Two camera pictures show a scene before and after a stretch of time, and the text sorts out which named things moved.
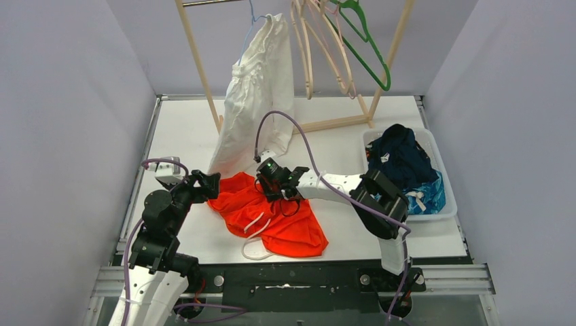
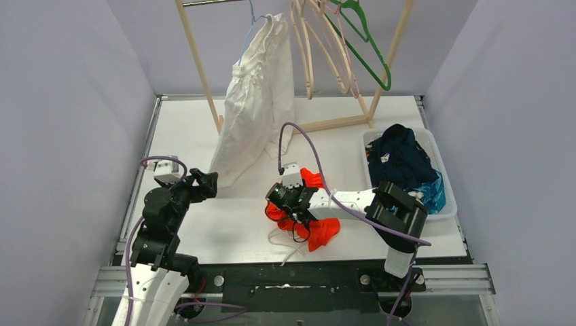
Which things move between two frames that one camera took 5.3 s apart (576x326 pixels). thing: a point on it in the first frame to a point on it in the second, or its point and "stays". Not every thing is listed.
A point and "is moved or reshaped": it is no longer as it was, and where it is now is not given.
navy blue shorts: (397, 153) stays
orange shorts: (286, 225) is moved or reshaped
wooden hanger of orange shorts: (309, 94) stays
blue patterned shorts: (428, 197) stays
